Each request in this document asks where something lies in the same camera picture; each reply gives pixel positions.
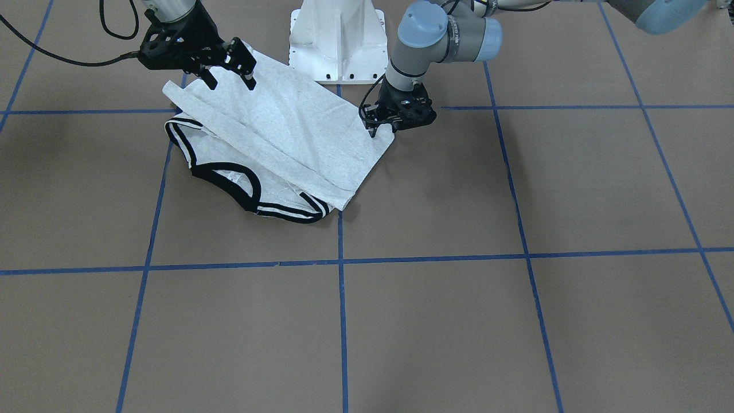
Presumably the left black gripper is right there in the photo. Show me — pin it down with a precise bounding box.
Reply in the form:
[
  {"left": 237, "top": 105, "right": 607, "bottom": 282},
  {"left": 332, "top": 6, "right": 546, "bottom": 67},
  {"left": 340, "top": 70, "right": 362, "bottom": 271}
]
[{"left": 362, "top": 79, "right": 437, "bottom": 138}]

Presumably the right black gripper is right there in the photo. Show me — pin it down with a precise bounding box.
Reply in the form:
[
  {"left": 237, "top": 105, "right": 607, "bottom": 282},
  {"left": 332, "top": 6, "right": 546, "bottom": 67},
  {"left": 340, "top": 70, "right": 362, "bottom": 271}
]
[{"left": 137, "top": 5, "right": 257, "bottom": 91}]

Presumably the white cartoon print t-shirt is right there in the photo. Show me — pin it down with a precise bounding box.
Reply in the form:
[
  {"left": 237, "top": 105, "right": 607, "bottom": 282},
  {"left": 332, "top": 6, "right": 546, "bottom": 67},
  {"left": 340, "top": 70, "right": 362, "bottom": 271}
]
[{"left": 162, "top": 50, "right": 395, "bottom": 223}]

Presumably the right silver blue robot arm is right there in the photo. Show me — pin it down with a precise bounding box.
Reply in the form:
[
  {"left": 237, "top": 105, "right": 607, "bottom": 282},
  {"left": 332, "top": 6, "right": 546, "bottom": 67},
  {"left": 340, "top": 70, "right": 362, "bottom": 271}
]
[{"left": 137, "top": 1, "right": 257, "bottom": 91}]

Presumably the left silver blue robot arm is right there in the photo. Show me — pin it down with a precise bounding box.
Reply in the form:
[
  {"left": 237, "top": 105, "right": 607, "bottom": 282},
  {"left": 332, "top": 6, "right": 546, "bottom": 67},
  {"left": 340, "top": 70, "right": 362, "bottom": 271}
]
[{"left": 358, "top": 1, "right": 549, "bottom": 138}]

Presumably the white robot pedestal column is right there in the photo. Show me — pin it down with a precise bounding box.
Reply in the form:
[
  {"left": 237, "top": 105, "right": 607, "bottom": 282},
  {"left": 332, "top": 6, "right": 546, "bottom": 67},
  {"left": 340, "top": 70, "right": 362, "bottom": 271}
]
[{"left": 288, "top": 1, "right": 389, "bottom": 84}]

